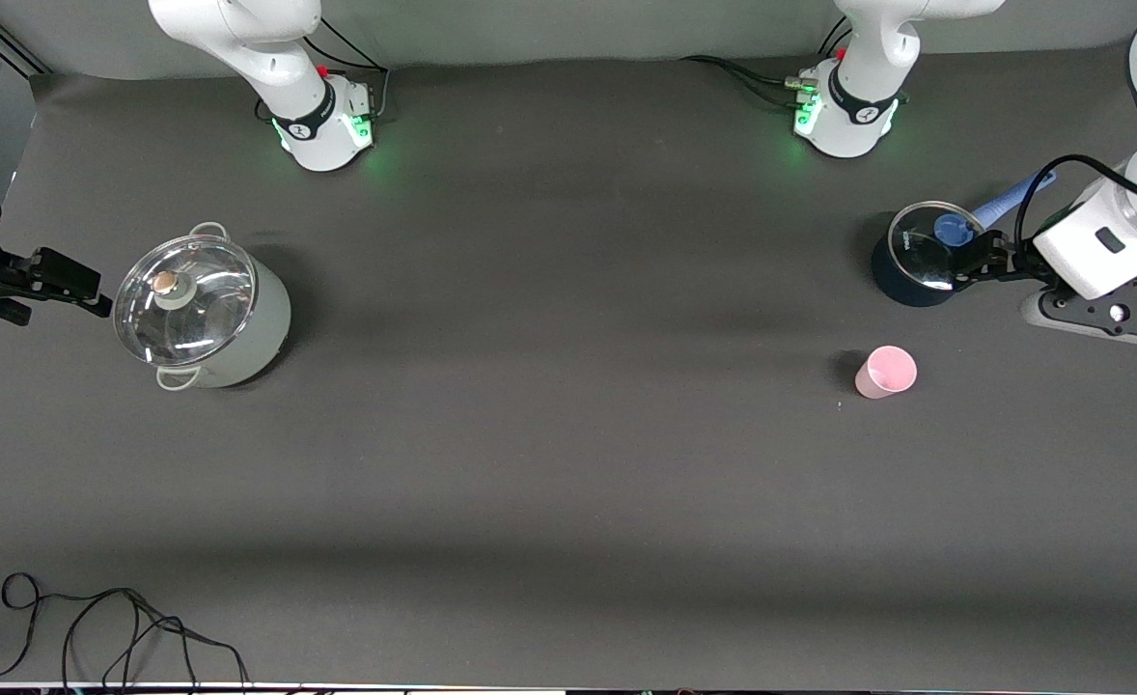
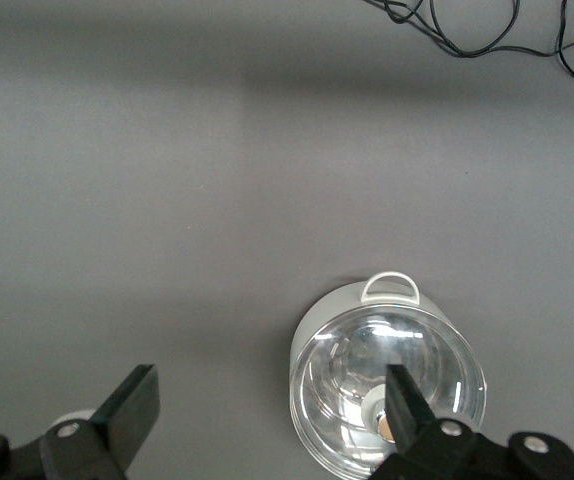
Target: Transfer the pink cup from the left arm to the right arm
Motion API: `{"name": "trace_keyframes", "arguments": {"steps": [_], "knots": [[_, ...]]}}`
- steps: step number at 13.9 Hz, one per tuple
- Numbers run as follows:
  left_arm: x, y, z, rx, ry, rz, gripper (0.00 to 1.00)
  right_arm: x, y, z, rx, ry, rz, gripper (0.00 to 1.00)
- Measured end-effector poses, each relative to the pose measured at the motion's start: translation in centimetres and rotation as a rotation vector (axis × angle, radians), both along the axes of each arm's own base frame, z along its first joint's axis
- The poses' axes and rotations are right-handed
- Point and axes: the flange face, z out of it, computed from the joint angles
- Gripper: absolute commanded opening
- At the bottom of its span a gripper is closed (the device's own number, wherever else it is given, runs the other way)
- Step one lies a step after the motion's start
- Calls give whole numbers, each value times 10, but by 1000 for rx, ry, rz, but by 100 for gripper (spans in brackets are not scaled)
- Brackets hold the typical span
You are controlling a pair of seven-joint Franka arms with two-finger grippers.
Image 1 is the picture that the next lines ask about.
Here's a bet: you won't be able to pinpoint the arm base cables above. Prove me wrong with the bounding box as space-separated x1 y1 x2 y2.
681 14 854 112
255 14 391 126

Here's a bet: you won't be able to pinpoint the black diagonal rail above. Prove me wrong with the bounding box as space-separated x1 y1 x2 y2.
0 14 51 78

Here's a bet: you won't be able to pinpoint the pink plastic cup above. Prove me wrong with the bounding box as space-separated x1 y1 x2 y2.
855 346 918 400

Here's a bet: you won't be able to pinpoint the glass lid with blue knob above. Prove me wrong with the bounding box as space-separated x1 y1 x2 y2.
888 201 994 291

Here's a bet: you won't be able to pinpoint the dark blue saucepan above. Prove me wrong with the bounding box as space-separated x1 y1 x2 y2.
871 172 1060 308

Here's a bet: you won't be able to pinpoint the grey-green cooking pot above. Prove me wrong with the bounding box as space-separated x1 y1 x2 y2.
113 222 291 391

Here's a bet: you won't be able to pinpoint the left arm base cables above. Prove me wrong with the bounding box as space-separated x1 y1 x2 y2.
681 14 854 112

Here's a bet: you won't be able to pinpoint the dark grey table mat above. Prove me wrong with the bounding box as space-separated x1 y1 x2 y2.
0 43 1137 688

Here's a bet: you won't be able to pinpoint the thin black loose cable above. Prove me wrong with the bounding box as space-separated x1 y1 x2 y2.
0 572 251 689

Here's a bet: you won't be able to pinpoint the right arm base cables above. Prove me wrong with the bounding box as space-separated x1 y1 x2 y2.
255 14 391 126

